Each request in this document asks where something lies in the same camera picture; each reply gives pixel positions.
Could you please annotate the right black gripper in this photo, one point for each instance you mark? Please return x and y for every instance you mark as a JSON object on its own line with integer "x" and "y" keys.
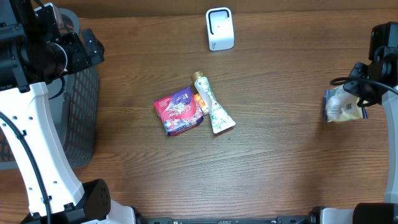
{"x": 354, "y": 88}

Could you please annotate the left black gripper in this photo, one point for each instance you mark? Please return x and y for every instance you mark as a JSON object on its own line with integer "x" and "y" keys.
{"x": 73, "y": 43}

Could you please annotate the yellow wipes package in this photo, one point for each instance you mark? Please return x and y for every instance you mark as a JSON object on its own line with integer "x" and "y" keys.
{"x": 341, "y": 106}

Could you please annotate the purple red pad package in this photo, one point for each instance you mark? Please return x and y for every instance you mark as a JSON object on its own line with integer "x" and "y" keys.
{"x": 179, "y": 111}

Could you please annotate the small orange packet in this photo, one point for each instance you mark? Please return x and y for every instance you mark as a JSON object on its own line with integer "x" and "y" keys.
{"x": 201, "y": 104}

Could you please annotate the white bottle gold cap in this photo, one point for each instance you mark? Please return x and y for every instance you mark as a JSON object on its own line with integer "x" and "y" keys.
{"x": 220, "y": 119}

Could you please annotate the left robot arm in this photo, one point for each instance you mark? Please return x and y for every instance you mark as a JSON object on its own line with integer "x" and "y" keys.
{"x": 54, "y": 192}

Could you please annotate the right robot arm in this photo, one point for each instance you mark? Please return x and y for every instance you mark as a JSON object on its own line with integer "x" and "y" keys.
{"x": 382, "y": 71}

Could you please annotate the white barcode scanner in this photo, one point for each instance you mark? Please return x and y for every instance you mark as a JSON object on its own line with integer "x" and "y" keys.
{"x": 219, "y": 24}

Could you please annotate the dark grey plastic basket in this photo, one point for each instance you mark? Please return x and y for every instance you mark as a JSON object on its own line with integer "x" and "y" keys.
{"x": 74, "y": 114}

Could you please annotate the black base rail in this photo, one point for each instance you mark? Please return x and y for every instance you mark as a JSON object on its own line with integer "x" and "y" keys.
{"x": 217, "y": 221}

